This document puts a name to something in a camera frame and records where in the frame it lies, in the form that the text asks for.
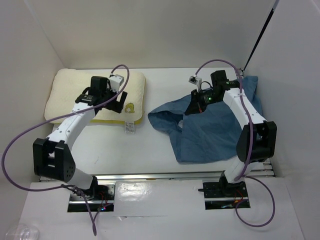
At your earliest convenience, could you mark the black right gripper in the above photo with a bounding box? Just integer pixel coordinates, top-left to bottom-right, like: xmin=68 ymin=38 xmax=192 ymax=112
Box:
xmin=185 ymin=88 xmax=222 ymax=115

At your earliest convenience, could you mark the blue fabric pillowcase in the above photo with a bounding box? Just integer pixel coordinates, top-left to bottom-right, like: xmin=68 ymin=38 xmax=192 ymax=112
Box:
xmin=147 ymin=75 xmax=263 ymax=165

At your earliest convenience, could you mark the cream yellow foam pillow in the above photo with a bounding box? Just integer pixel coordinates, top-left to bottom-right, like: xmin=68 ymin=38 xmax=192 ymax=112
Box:
xmin=44 ymin=68 xmax=146 ymax=124

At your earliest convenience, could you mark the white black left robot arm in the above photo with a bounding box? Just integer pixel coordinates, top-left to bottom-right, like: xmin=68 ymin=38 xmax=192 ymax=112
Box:
xmin=32 ymin=74 xmax=128 ymax=200

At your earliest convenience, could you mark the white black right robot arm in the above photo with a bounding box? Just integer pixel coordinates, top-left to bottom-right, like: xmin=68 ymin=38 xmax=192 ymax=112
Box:
xmin=185 ymin=70 xmax=277 ymax=197

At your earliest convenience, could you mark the white pillow care label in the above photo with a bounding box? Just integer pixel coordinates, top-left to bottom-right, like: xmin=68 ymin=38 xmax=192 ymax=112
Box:
xmin=124 ymin=121 xmax=136 ymax=134

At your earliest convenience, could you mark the clear plastic object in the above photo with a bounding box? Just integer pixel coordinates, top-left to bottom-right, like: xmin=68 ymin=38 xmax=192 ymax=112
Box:
xmin=4 ymin=223 xmax=40 ymax=240

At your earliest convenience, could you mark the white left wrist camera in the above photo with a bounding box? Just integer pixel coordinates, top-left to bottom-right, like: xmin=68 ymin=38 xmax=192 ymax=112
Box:
xmin=108 ymin=74 xmax=125 ymax=93

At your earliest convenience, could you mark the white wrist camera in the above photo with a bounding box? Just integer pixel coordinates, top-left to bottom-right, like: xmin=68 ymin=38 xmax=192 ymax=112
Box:
xmin=188 ymin=75 xmax=202 ymax=92
xmin=108 ymin=74 xmax=125 ymax=93

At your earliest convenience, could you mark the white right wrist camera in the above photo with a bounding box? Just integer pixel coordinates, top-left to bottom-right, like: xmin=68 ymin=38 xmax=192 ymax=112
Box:
xmin=188 ymin=75 xmax=202 ymax=92

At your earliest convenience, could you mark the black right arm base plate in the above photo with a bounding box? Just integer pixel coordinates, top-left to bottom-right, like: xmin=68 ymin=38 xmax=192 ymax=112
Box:
xmin=198 ymin=181 xmax=251 ymax=210

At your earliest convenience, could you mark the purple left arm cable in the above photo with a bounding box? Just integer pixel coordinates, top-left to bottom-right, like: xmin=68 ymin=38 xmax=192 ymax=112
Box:
xmin=1 ymin=64 xmax=131 ymax=237

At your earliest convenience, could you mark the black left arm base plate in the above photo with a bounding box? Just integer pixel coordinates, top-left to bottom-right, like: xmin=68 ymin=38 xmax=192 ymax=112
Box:
xmin=67 ymin=183 xmax=116 ymax=213

